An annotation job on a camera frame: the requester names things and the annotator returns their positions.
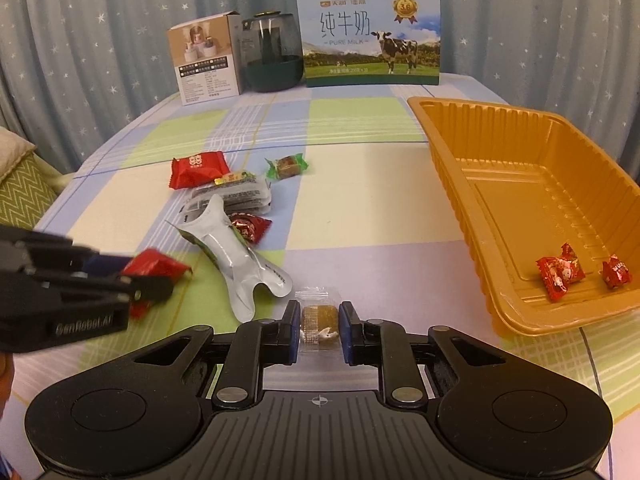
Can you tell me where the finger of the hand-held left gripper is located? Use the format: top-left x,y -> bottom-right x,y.
0,225 -> 136,283
30,272 -> 175,311

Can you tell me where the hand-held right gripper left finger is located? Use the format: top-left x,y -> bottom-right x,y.
132,301 -> 302,411

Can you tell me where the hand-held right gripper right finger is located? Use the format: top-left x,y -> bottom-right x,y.
338,301 -> 507,411

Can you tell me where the red foil candy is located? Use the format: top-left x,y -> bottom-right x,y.
121,248 -> 194,319

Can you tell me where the clear-wrapped brown candy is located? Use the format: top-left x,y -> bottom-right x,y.
295,286 -> 342,361

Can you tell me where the white spouted pouch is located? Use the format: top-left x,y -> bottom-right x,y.
176,194 -> 292,324

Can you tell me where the red patterned candy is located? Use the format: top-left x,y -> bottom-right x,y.
229,212 -> 274,246

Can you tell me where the orange plastic tray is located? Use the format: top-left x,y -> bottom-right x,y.
406,96 -> 640,337

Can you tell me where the green zigzag cushion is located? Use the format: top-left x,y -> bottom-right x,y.
0,152 -> 68,231

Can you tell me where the red square snack packet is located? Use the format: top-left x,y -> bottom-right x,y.
170,154 -> 231,191

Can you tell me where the checked tablecloth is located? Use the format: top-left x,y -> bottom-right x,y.
0,72 -> 640,480

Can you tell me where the beige pillow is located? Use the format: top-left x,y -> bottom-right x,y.
0,127 -> 39,182

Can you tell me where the green-wrapped brown candy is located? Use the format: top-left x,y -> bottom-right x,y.
264,153 -> 310,182

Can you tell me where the blue star-print curtain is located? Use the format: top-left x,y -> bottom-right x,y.
0,0 -> 640,181

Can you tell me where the large red cartoon candy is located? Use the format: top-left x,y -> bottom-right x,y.
536,242 -> 587,303

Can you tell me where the white product box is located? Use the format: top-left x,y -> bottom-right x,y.
166,11 -> 246,107

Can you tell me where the dark green glass jar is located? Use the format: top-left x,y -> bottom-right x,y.
241,11 -> 305,94

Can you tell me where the small red cartoon candy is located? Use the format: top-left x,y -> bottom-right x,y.
601,255 -> 634,291

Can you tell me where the blue milk carton box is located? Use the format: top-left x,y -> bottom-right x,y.
295,0 -> 442,89

